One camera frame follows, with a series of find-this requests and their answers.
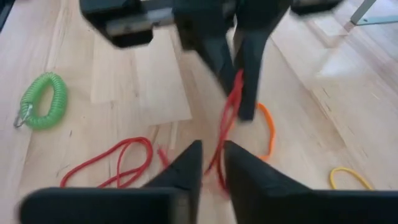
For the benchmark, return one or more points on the green perforated metal riser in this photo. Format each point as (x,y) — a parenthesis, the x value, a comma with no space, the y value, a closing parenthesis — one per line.
(357,15)

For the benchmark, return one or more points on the long red rubber band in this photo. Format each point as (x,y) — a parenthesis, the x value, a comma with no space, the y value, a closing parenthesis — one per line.
(231,102)

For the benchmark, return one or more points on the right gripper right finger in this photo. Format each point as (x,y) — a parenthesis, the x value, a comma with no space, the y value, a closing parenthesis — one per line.
(295,205)

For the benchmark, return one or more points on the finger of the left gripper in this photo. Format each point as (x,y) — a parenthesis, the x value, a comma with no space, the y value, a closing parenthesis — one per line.
(211,40)
(252,62)

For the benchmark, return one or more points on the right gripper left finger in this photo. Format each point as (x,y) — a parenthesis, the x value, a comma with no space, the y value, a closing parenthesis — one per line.
(124,205)

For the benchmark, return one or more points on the black aluminium table frame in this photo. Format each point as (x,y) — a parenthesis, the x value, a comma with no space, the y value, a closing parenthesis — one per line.
(3,9)

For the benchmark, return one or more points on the orange rubber band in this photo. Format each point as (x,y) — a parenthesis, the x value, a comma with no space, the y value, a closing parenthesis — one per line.
(270,124)

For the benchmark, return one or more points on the yellow rubber band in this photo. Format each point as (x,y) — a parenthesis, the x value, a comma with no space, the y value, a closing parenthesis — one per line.
(342,169)

